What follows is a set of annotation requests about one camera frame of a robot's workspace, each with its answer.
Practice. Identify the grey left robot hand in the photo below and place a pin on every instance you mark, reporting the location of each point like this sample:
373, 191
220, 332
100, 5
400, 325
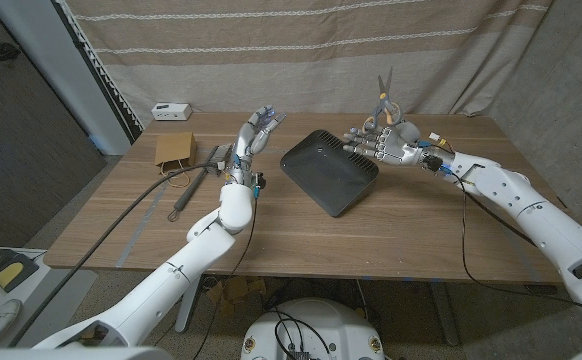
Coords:
248, 142

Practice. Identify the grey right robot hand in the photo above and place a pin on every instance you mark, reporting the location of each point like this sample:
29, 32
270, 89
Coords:
396, 145

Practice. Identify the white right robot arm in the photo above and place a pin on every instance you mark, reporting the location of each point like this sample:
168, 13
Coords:
536, 220

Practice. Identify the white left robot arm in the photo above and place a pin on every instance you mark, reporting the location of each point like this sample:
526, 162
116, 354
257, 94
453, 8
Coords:
171, 285

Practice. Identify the black hand brush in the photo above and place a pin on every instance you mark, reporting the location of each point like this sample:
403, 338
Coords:
211, 162

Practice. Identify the brown paper bag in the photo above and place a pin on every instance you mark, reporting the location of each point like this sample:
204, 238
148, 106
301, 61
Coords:
175, 148

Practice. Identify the black plastic dustpan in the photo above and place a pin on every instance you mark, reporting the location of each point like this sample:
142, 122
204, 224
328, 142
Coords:
328, 175

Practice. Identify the white power strip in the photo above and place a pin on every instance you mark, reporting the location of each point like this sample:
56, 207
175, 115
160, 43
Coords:
171, 111

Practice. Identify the beige striped curtain backdrop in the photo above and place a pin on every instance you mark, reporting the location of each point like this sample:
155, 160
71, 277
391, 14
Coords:
296, 65

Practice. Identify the brown cardboard scraps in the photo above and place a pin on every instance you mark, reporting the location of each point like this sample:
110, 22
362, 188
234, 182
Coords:
236, 290

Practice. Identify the black strip with white trim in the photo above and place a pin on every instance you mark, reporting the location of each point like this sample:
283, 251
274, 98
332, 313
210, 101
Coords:
106, 80

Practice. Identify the grey table leg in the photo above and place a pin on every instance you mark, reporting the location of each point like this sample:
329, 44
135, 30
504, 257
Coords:
443, 310

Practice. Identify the white table leg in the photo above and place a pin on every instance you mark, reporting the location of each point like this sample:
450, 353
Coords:
188, 305

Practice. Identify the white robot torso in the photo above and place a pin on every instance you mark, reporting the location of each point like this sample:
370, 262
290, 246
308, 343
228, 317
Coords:
316, 325

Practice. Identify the grey floor mat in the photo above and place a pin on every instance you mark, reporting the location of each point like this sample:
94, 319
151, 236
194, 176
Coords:
66, 290

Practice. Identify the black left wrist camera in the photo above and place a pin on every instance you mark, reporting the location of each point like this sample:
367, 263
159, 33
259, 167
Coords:
258, 181

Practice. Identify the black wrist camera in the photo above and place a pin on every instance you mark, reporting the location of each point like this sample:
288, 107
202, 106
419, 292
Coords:
258, 181
433, 162

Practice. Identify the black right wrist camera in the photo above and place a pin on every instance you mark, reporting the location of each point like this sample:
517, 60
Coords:
433, 162

